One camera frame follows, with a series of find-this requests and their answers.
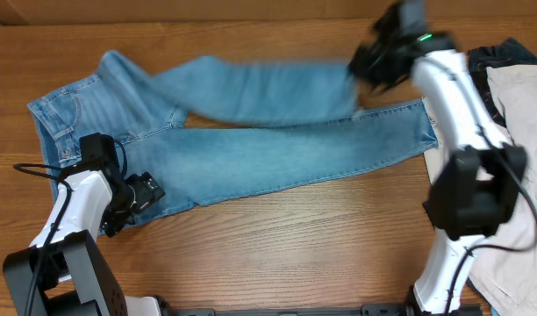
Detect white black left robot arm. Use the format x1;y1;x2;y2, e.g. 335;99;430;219
3;133;172;316

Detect dark navy garment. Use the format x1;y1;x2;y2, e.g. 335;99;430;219
466;37;537;128

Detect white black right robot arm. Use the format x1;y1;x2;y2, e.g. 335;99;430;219
348;1;527;316

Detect beige cloth garment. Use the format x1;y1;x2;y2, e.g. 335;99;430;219
412;59;532;315

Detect brown cardboard backboard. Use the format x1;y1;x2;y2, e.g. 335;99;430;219
0;0;537;26

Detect light blue denim jeans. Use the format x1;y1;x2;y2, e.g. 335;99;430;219
28;50;438;225

